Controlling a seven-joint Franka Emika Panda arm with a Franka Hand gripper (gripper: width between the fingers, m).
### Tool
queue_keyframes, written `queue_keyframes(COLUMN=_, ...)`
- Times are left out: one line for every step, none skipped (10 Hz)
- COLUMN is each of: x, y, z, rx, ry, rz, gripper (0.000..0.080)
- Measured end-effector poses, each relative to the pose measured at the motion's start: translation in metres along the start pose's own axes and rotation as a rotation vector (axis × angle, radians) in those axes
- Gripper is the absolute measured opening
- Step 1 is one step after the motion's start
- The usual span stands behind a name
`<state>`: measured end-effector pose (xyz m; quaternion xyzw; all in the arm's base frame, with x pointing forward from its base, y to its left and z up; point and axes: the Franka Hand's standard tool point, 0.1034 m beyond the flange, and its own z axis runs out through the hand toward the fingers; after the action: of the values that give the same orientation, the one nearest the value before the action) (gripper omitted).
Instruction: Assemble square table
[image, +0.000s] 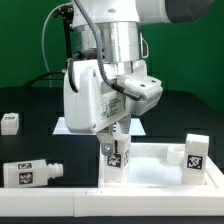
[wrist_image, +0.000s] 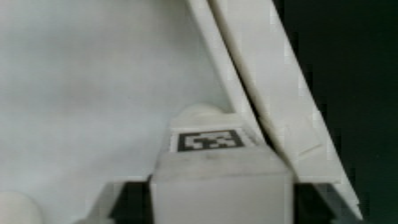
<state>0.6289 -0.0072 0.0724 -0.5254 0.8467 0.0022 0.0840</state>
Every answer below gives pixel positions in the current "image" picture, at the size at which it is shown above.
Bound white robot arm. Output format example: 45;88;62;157
63;0;214;156

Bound white square tabletop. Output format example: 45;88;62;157
99;143;216;187

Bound white L-shaped obstacle wall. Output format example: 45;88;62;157
0;146;224;218

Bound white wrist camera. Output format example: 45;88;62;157
120;75;163;116

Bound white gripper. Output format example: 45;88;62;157
63;60;131;156

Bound paper sheet with tags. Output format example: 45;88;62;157
53;116;147;137

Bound white cable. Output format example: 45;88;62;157
41;3;73;88

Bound black camera stand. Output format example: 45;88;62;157
53;3;74;59

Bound black cables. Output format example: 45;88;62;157
22;69;68;88

